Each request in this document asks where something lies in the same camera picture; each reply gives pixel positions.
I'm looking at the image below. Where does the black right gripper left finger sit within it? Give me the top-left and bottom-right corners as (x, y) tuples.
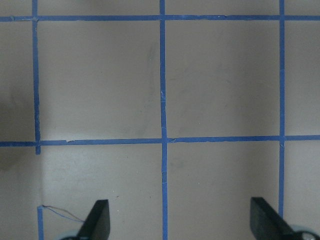
(76, 199), (111, 240)

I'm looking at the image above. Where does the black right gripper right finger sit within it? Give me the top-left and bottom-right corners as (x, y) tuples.
(249, 197), (295, 240)

